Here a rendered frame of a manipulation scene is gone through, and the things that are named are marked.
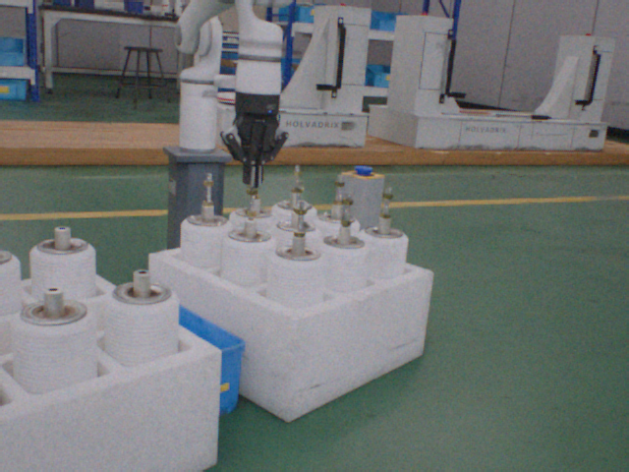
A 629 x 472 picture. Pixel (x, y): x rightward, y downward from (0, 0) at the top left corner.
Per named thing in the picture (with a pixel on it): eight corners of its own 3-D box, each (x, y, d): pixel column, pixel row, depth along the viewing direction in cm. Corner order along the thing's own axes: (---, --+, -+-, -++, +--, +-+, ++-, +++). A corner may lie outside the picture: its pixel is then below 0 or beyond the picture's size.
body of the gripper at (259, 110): (249, 89, 104) (246, 148, 106) (292, 90, 109) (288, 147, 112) (223, 85, 109) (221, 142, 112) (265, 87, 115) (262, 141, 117)
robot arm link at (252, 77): (255, 88, 118) (257, 52, 116) (293, 94, 109) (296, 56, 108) (210, 87, 112) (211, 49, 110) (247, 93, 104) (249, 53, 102)
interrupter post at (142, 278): (129, 295, 87) (129, 270, 86) (145, 291, 88) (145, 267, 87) (139, 301, 85) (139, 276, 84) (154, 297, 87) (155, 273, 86)
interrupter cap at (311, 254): (307, 265, 104) (308, 262, 104) (266, 256, 107) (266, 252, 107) (328, 255, 111) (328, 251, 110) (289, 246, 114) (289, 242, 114)
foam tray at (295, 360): (146, 340, 130) (147, 253, 125) (286, 297, 158) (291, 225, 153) (288, 424, 105) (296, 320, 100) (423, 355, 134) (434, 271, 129)
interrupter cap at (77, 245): (28, 246, 102) (28, 241, 102) (75, 239, 107) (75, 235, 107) (49, 259, 97) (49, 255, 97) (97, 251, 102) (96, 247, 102)
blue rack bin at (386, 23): (354, 29, 679) (356, 9, 673) (386, 33, 694) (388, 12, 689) (377, 30, 635) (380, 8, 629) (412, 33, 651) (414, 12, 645)
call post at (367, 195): (328, 303, 157) (340, 174, 149) (347, 296, 162) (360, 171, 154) (352, 312, 153) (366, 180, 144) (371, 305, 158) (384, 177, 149)
